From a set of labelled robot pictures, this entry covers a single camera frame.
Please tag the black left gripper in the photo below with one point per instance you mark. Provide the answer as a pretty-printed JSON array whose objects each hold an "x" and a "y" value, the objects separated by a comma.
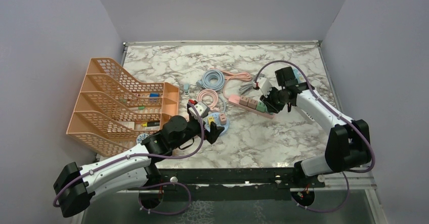
[{"x": 211, "y": 136}]

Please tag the yellow black marker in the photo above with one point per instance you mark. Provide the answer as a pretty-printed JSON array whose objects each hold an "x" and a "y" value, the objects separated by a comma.
[{"x": 150, "y": 124}]

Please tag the blue plug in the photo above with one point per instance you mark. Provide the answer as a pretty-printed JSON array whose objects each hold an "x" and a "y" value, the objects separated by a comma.
[{"x": 186, "y": 89}]

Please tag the blue white eraser block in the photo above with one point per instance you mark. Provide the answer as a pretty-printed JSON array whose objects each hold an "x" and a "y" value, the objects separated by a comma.
[{"x": 154, "y": 96}]

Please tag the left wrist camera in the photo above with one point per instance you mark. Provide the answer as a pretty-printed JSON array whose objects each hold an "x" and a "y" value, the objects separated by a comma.
[{"x": 197, "y": 109}]

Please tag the white power strip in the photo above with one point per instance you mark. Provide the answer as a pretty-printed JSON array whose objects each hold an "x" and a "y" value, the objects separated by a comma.
[{"x": 305, "y": 115}]

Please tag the round patterned tape tin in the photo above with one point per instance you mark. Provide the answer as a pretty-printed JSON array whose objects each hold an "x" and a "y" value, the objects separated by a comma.
[{"x": 141, "y": 137}]

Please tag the pink power strip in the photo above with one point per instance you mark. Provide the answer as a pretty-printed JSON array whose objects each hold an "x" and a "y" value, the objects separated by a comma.
[{"x": 234, "y": 100}]

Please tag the orange plastic desk organizer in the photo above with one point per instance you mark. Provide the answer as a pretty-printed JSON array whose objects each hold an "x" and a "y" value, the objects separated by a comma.
[{"x": 104, "y": 118}]

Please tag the pink charger cube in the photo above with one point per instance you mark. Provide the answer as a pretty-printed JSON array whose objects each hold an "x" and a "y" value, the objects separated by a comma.
[
  {"x": 243, "y": 100},
  {"x": 222, "y": 119}
]

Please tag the green charger cube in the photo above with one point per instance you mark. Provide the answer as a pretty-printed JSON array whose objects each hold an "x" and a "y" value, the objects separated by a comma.
[{"x": 260, "y": 107}]

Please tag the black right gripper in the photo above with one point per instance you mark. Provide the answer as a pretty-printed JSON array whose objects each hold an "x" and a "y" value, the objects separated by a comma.
[{"x": 271, "y": 106}]

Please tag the yellow charger cube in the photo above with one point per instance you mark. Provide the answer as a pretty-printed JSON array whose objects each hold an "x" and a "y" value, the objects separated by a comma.
[{"x": 211, "y": 120}]

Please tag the black metal base rail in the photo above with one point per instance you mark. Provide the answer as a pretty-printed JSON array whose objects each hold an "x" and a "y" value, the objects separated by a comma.
[{"x": 219, "y": 184}]

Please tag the blue round power socket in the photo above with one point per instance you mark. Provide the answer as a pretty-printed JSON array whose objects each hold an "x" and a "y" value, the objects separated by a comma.
[{"x": 216, "y": 116}]

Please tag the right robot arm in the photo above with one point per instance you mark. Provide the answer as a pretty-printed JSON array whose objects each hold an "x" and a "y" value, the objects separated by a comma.
[{"x": 348, "y": 144}]

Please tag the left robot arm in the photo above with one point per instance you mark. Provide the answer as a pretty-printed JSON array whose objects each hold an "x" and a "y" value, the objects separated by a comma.
[{"x": 78, "y": 186}]

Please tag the brown-pink charger cube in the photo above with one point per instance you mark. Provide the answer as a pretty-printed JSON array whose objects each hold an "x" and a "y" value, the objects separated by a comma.
[{"x": 252, "y": 103}]

